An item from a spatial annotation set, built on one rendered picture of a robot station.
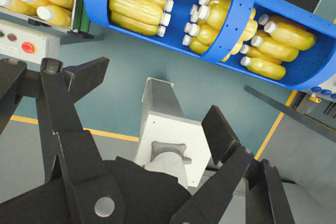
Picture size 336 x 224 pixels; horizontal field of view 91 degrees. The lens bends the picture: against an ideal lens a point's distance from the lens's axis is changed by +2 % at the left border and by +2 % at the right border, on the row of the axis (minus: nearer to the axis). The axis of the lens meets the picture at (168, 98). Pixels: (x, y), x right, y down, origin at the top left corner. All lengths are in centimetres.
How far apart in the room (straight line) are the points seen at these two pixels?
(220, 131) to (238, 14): 46
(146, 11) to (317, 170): 352
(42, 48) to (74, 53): 116
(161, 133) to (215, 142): 68
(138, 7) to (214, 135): 51
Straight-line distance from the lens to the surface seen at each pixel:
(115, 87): 187
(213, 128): 18
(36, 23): 90
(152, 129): 82
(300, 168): 347
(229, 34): 57
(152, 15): 60
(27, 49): 76
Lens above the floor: 174
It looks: 68 degrees down
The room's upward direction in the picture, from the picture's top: 163 degrees clockwise
